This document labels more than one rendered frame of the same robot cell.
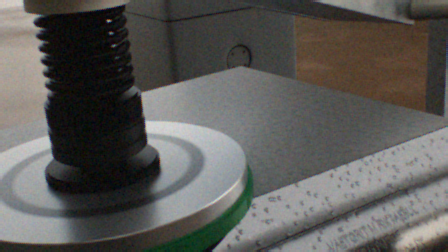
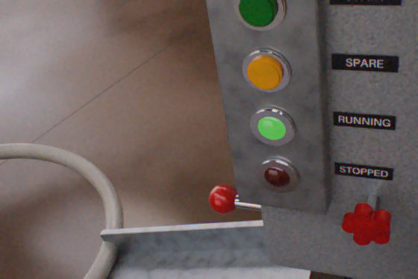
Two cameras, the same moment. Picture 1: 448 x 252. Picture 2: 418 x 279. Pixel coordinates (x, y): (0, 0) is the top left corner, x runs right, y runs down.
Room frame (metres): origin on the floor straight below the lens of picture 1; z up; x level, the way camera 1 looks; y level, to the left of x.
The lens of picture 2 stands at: (0.69, 0.49, 1.61)
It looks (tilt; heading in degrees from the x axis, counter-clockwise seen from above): 37 degrees down; 256
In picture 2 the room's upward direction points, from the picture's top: 11 degrees counter-clockwise
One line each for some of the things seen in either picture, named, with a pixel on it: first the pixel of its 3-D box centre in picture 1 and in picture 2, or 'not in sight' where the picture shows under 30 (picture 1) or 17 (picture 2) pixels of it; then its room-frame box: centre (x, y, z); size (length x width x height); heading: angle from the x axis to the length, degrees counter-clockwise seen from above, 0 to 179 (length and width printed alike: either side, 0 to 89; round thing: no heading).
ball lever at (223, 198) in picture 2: not in sight; (244, 201); (0.55, 0.06, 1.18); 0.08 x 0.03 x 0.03; 139
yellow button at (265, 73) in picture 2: not in sight; (265, 71); (0.55, 0.14, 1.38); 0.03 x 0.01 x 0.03; 139
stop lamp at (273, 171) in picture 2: not in sight; (278, 175); (0.55, 0.14, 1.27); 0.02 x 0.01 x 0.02; 139
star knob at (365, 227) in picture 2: not in sight; (368, 212); (0.49, 0.19, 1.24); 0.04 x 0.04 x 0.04; 49
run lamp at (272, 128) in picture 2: not in sight; (272, 126); (0.55, 0.14, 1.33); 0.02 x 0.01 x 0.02; 139
